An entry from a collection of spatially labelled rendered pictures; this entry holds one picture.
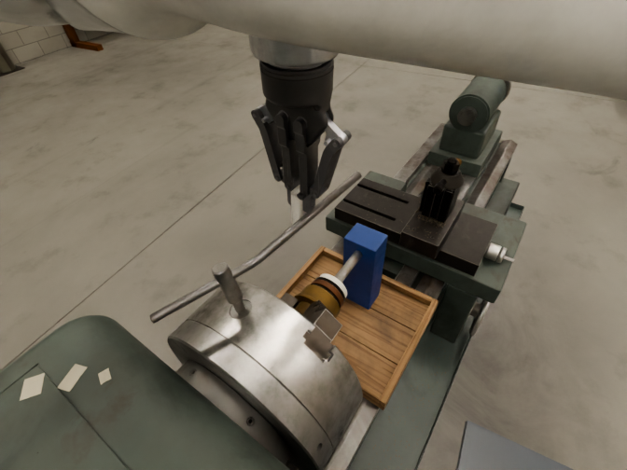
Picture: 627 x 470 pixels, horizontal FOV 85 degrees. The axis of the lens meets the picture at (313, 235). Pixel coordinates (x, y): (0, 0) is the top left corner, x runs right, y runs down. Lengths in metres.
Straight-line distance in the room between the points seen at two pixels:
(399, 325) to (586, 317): 1.57
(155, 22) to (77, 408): 0.42
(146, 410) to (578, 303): 2.21
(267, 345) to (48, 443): 0.25
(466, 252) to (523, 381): 1.11
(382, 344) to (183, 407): 0.53
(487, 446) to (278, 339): 0.64
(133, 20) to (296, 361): 0.40
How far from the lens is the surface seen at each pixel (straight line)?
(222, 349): 0.49
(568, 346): 2.19
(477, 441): 0.99
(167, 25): 0.22
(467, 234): 1.03
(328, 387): 0.51
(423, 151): 1.54
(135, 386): 0.49
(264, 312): 0.50
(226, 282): 0.46
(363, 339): 0.87
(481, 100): 1.35
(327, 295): 0.65
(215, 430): 0.45
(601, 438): 2.03
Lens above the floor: 1.65
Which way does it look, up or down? 45 degrees down
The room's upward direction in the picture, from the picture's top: 4 degrees counter-clockwise
